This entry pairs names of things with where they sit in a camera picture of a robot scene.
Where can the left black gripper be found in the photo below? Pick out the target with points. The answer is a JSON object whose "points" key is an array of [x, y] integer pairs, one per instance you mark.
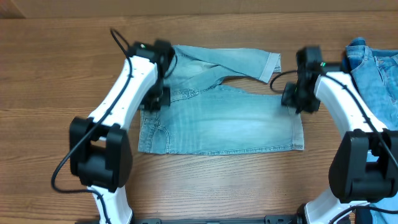
{"points": [[156, 101]]}

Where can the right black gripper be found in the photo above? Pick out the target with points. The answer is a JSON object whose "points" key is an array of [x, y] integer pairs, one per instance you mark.
{"points": [[289, 99]]}

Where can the light blue denim shorts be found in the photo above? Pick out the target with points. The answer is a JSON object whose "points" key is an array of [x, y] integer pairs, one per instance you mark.
{"points": [[208, 117]]}

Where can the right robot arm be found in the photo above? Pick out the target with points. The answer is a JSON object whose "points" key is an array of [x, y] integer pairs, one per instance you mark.
{"points": [[364, 168]]}

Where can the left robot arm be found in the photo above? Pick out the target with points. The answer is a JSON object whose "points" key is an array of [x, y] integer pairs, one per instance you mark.
{"points": [[101, 154]]}

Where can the medium blue denim jeans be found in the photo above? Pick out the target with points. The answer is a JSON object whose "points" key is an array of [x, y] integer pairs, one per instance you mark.
{"points": [[375, 75]]}

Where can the cardboard back panel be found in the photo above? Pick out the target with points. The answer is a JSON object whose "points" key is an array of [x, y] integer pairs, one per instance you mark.
{"points": [[107, 8]]}

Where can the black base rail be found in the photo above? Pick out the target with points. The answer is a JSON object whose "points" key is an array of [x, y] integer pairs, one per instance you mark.
{"points": [[214, 221]]}

